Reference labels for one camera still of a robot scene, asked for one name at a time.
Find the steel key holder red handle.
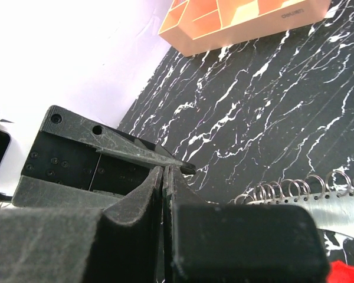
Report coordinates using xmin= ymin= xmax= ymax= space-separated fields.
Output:
xmin=233 ymin=170 xmax=354 ymax=282

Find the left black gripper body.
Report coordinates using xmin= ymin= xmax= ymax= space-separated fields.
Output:
xmin=21 ymin=131 xmax=150 ymax=195

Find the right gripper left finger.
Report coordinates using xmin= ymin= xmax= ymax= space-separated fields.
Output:
xmin=0 ymin=167 xmax=163 ymax=282

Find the peach desk organizer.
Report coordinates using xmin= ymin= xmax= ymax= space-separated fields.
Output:
xmin=159 ymin=0 xmax=330 ymax=57

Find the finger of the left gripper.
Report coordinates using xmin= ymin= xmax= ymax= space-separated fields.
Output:
xmin=12 ymin=176 xmax=123 ymax=209
xmin=40 ymin=106 xmax=196 ymax=174

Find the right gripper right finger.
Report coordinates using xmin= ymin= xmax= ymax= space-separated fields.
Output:
xmin=163 ymin=166 xmax=330 ymax=282

